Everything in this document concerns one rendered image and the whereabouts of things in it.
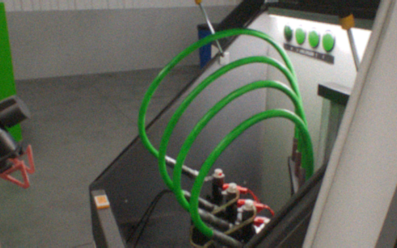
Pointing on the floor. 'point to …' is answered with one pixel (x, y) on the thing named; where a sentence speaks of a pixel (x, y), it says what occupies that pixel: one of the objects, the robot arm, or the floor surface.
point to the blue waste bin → (205, 52)
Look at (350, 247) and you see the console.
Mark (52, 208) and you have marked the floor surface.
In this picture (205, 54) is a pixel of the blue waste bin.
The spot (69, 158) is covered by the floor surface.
